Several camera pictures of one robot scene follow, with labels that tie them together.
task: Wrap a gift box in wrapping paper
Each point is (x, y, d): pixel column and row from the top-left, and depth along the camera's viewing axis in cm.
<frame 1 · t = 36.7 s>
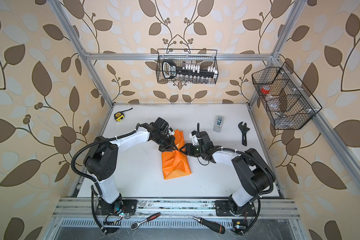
left hand: (177, 148, 85), fingers closed
right hand: (182, 150, 89), fingers open
black adjustable wrench: (243, 129, 107), point 2 cm above the table
yellow tape measure: (118, 116, 113), point 3 cm above the table

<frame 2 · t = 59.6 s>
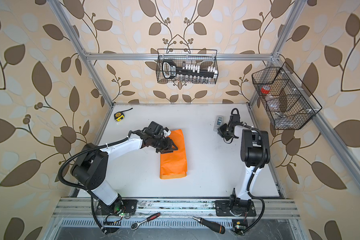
left hand: (174, 148, 85), fingers open
right hand: (218, 131, 104), fingers closed
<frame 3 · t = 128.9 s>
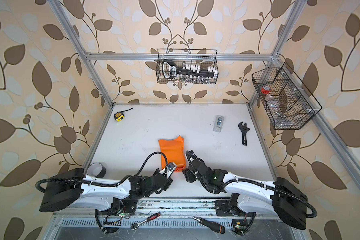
left hand: (171, 171, 81), fingers closed
right hand: (187, 168, 82), fingers open
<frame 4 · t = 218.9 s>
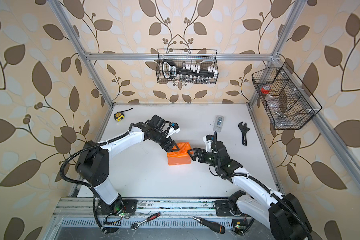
left hand: (173, 144, 84), fingers open
right hand: (192, 153, 82), fingers open
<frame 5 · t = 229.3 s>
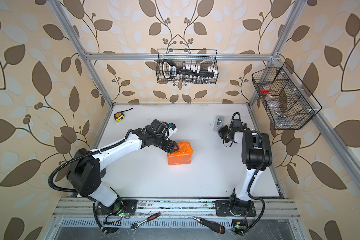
left hand: (172, 144, 84), fingers open
right hand: (218, 131, 104), fingers closed
